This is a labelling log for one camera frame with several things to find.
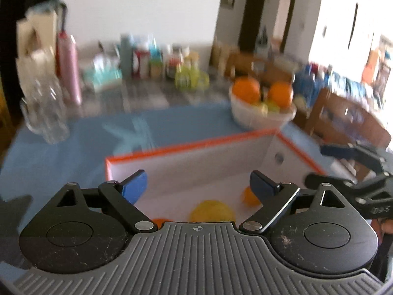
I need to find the glass jar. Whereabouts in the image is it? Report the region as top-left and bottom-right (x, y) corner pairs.
(20, 75), (69, 145)

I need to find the wooden chair near right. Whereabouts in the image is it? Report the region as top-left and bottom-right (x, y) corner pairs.
(304, 88), (392, 148)

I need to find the large orange left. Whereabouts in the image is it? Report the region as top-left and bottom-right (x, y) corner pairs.
(232, 76), (261, 104)

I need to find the blue patterned tablecloth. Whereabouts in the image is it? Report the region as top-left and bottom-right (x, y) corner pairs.
(0, 103), (363, 283)

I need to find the grey tall bottle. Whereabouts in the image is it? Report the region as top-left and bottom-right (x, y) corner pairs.
(120, 34), (133, 80)

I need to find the large orange right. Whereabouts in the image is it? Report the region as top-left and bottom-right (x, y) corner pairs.
(267, 81), (294, 109)

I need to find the pink thermos bottle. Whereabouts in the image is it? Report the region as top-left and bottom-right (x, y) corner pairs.
(57, 31), (83, 106)

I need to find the paper shopping bag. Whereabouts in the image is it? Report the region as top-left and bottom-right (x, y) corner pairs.
(15, 11), (57, 97)

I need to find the green yellow cup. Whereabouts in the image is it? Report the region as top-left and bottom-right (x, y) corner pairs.
(175, 66), (210, 90)

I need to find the small tangerine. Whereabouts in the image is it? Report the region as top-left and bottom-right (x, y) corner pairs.
(242, 187), (261, 207)
(152, 218), (168, 227)

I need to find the tissue box teal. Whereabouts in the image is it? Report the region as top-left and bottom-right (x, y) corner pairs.
(83, 53), (123, 92)

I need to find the large orange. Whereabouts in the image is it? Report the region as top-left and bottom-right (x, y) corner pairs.
(267, 81), (294, 109)
(232, 76), (261, 104)

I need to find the orange cardboard box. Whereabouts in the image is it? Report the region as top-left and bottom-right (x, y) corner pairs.
(105, 130), (325, 224)

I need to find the white perforated plastic bowl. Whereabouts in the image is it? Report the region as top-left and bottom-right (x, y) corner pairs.
(228, 87), (296, 130)

